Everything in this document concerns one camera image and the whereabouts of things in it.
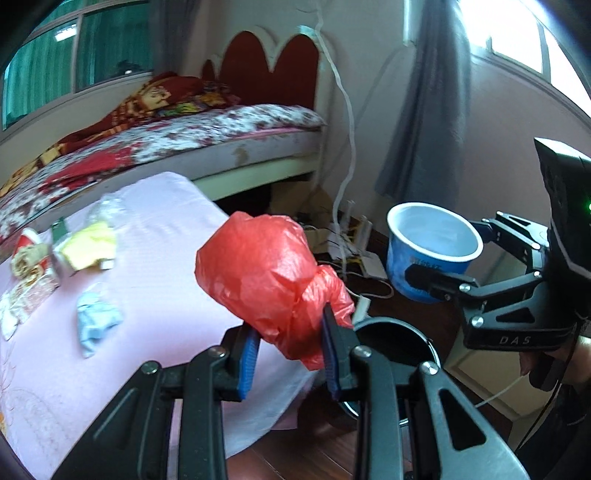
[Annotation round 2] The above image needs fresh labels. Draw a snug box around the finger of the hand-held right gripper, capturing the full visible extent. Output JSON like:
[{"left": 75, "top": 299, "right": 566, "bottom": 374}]
[
  {"left": 471, "top": 211, "right": 552, "bottom": 278},
  {"left": 405, "top": 265, "right": 544, "bottom": 324}
]

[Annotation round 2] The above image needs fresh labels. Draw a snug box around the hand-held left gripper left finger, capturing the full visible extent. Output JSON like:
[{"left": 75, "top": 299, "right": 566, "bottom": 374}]
[{"left": 51, "top": 323, "right": 262, "bottom": 480}]

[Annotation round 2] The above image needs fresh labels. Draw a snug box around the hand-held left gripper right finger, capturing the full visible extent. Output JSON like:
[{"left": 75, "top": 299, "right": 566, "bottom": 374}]
[{"left": 321, "top": 302, "right": 532, "bottom": 480}]

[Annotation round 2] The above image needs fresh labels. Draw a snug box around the black trash bin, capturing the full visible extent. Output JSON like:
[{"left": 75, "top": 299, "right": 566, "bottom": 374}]
[{"left": 339, "top": 316, "right": 439, "bottom": 421}]

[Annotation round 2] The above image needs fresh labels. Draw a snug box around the red plastic bag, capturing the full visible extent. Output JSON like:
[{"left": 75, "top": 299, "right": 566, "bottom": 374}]
[{"left": 195, "top": 211, "right": 356, "bottom": 372}]

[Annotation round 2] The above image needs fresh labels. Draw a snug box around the red paper cup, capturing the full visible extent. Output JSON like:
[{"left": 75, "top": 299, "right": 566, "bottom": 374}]
[{"left": 10, "top": 227, "right": 61, "bottom": 289}]

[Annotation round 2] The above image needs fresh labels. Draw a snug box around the person's right forearm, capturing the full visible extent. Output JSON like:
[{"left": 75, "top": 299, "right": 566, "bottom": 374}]
[{"left": 517, "top": 381, "right": 591, "bottom": 480}]

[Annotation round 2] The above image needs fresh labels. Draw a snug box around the person's right hand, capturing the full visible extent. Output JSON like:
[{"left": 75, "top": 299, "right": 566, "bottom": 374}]
[{"left": 519, "top": 336, "right": 591, "bottom": 385}]

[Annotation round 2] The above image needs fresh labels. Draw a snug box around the white router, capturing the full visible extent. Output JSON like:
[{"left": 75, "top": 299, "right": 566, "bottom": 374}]
[{"left": 323, "top": 203, "right": 389, "bottom": 281}]

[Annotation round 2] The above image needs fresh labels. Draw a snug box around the cream cabinet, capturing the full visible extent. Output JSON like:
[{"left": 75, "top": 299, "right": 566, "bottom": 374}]
[{"left": 445, "top": 339, "right": 527, "bottom": 416}]

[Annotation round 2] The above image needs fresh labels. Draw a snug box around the grey curtain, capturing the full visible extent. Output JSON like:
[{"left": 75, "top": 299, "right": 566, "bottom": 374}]
[
  {"left": 152, "top": 0, "right": 195, "bottom": 79},
  {"left": 373, "top": 0, "right": 472, "bottom": 197}
]

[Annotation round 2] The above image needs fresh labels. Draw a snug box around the light blue wrapper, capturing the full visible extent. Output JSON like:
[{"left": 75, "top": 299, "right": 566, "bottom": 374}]
[{"left": 75, "top": 288, "right": 124, "bottom": 360}]

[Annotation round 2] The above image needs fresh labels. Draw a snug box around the bright window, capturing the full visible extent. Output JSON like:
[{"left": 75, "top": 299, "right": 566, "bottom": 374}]
[{"left": 462, "top": 0, "right": 591, "bottom": 100}]

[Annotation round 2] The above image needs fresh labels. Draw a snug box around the yellow packet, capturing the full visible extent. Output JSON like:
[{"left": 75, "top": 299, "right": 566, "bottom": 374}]
[{"left": 53, "top": 222, "right": 116, "bottom": 273}]

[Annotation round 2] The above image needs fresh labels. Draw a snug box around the red patterned snack packet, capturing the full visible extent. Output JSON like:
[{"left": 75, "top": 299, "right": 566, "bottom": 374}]
[{"left": 7, "top": 272, "right": 62, "bottom": 325}]

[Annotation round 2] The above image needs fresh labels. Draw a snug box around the floral mattress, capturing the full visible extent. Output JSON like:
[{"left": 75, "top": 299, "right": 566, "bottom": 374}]
[{"left": 0, "top": 104, "right": 326, "bottom": 241}]

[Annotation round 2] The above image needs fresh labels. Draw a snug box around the white wrapper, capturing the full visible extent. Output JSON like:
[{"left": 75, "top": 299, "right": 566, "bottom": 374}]
[{"left": 0, "top": 295, "right": 20, "bottom": 341}]

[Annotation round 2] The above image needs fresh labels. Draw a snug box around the red printed blanket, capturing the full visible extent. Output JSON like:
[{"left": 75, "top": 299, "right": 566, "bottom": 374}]
[{"left": 0, "top": 71, "right": 241, "bottom": 197}]

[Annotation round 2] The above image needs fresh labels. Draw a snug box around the window with teal curtain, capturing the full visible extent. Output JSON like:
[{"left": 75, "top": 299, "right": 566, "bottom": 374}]
[{"left": 0, "top": 0, "right": 155, "bottom": 132}]

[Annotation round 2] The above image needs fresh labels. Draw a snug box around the white hanging cable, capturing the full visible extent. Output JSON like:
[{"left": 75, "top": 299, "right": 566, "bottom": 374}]
[{"left": 311, "top": 0, "right": 357, "bottom": 273}]

